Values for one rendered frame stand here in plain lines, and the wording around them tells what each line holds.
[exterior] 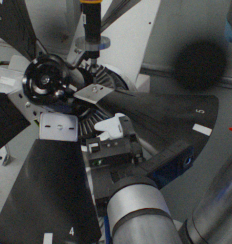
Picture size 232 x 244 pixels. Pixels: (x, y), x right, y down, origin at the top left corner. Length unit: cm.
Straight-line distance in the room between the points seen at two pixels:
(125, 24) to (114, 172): 62
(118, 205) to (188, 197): 136
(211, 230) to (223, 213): 4
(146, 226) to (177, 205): 145
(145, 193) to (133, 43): 62
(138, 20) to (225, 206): 70
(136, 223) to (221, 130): 110
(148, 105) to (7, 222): 38
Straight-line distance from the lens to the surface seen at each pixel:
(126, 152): 41
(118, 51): 91
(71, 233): 65
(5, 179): 229
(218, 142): 142
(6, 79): 94
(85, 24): 57
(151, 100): 61
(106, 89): 65
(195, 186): 162
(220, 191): 34
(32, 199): 64
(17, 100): 73
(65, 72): 61
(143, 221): 32
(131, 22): 94
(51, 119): 66
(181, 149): 44
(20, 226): 65
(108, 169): 41
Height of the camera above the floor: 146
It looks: 32 degrees down
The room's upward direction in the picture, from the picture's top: straight up
